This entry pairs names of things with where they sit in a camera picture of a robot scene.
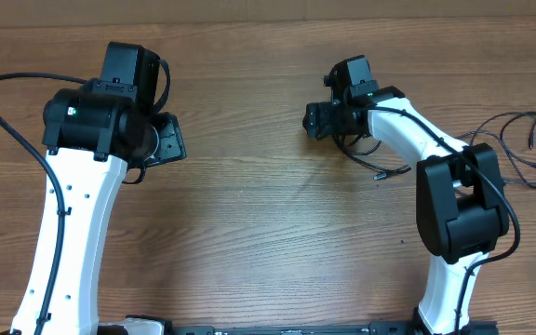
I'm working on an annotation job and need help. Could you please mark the thin black braided cable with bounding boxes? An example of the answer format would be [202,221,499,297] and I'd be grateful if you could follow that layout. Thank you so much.
[330,132,413,181]

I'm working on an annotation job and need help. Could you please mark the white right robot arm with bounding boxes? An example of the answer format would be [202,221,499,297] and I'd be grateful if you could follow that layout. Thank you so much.
[302,55,517,334]

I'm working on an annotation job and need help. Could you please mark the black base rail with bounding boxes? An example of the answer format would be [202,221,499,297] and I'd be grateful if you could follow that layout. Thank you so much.
[123,314,500,335]

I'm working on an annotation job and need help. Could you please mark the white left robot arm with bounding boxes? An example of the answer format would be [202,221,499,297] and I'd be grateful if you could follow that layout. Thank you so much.
[10,42,186,334]

